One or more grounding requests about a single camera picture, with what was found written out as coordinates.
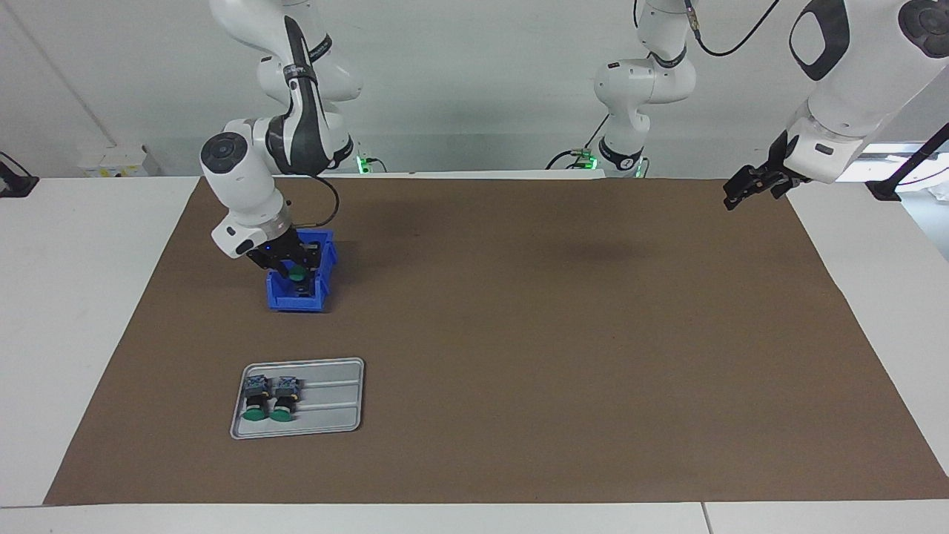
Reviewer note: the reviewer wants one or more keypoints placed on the white box with yellow labels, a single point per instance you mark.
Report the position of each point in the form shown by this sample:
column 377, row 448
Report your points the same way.
column 118, row 159

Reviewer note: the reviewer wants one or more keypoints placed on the black desk mount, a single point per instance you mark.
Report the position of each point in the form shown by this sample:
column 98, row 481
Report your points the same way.
column 15, row 185

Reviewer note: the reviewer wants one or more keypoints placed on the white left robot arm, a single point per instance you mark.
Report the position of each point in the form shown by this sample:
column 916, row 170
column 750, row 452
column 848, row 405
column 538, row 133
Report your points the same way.
column 867, row 67

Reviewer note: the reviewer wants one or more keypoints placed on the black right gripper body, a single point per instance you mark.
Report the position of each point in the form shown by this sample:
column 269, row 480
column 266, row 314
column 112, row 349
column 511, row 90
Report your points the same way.
column 278, row 252

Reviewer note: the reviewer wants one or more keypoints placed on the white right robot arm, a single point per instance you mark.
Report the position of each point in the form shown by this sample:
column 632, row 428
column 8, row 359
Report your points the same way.
column 245, row 185

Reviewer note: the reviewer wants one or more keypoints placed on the brown paper table mat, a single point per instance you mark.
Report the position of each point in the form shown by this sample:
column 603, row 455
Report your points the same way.
column 593, row 386

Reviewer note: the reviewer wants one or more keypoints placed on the black clamp stand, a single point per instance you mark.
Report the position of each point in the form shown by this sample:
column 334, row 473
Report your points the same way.
column 882, row 191

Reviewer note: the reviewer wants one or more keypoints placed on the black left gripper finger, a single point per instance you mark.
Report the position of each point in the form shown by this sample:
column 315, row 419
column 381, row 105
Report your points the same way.
column 781, row 190
column 749, row 184

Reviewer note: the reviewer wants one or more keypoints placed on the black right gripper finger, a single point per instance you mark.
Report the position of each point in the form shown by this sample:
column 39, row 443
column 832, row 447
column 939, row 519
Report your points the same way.
column 313, row 259
column 278, row 274

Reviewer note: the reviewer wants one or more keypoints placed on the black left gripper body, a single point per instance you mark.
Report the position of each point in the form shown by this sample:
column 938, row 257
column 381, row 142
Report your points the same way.
column 780, row 167

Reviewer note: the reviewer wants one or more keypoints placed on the blue plastic storage bin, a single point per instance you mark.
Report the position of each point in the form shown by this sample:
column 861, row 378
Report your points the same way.
column 296, row 302

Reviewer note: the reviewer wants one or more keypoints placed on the silver metal tray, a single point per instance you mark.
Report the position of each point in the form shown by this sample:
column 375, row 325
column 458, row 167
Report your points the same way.
column 330, row 408

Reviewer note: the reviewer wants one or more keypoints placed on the green lit base connector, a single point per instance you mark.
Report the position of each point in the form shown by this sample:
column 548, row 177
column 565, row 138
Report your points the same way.
column 363, row 163
column 587, row 157

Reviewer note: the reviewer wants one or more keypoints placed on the green push button switch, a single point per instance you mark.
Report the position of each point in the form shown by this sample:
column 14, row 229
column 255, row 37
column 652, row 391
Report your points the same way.
column 297, row 274
column 256, row 397
column 284, row 397

